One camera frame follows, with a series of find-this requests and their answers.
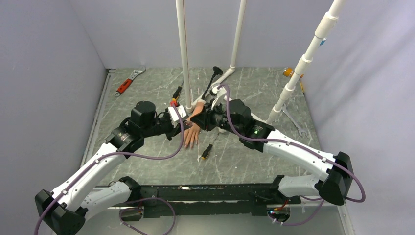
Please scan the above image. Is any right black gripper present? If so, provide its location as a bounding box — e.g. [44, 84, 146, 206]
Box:
[191, 98, 242, 136]

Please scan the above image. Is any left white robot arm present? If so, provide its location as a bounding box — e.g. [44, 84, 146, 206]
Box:
[34, 101, 187, 235]

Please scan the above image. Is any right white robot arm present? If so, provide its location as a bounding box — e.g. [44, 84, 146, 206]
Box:
[191, 99, 354, 206]

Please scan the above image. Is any mannequin practice hand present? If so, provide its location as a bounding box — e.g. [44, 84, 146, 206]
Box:
[184, 99, 206, 148]

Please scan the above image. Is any black yellow screwdriver far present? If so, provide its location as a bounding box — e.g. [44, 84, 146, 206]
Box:
[172, 81, 184, 101]

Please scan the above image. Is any black yellow screwdriver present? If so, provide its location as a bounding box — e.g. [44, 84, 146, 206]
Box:
[172, 81, 184, 101]
[197, 133, 220, 162]

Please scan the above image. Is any black yellow screwdriver near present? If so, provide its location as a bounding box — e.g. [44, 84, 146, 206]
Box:
[197, 133, 220, 162]

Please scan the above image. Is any red adjustable wrench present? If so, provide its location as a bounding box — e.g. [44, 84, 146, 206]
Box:
[114, 66, 146, 97]

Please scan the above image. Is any silver combination wrench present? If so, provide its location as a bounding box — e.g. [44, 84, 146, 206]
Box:
[281, 104, 307, 137]

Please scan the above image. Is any orange yellow tool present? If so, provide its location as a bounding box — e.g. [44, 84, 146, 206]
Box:
[282, 67, 304, 93]

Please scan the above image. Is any white angled PVC pole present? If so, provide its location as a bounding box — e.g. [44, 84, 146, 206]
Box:
[266, 0, 345, 124]

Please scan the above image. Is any white PVC pipe frame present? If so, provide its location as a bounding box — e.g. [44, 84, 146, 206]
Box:
[175, 0, 247, 113]

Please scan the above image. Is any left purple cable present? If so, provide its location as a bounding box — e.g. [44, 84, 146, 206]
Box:
[34, 103, 185, 235]

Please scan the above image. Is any purple cable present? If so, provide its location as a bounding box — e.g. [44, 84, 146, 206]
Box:
[34, 103, 185, 235]
[217, 83, 367, 227]

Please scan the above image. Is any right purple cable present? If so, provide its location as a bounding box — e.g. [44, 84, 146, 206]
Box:
[217, 83, 367, 227]

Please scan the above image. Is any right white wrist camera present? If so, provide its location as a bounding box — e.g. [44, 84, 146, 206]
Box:
[211, 83, 227, 109]

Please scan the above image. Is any black suction mount stalk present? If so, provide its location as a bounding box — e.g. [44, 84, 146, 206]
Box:
[201, 66, 223, 100]

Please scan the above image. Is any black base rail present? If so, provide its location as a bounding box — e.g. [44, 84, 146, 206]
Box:
[117, 183, 301, 218]

